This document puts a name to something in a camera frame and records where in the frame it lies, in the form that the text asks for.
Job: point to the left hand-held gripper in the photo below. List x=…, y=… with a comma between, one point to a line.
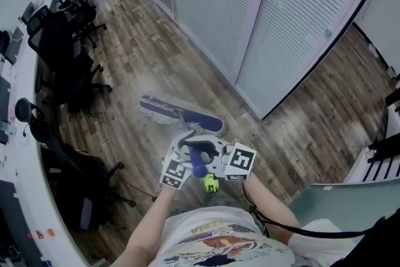
x=173, y=173

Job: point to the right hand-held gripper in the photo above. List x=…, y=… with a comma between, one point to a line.
x=240, y=161

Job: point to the purple dust mop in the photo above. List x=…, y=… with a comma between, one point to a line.
x=200, y=120

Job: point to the person's right forearm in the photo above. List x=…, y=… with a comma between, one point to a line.
x=268, y=203

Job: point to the person's left forearm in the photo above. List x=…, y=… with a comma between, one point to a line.
x=147, y=225

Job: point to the neon yellow shoe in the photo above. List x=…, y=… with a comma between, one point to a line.
x=211, y=184

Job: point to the person's dark trousers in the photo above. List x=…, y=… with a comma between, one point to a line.
x=193, y=197

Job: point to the printed white t-shirt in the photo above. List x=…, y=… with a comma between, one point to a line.
x=218, y=228

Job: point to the teal glass table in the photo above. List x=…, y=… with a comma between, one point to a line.
x=343, y=200

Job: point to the white blinds glass partition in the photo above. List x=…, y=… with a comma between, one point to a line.
x=218, y=9

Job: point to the white slatted rack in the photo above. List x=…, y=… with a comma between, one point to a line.
x=359, y=165

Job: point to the black mesh-back office chair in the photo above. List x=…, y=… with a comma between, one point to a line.
x=62, y=56

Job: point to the long white desk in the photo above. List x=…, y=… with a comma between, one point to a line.
x=28, y=165

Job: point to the orange sticker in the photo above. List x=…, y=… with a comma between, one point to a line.
x=50, y=232

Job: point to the red sticker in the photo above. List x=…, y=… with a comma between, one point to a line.
x=39, y=234

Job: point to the clear plastic bottle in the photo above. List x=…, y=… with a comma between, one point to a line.
x=11, y=130

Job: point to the small pink item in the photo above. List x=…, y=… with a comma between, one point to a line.
x=12, y=112

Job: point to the black monitor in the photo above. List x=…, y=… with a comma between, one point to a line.
x=3, y=103
x=6, y=206

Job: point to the black head-mounted camera rig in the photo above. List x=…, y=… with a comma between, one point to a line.
x=384, y=247

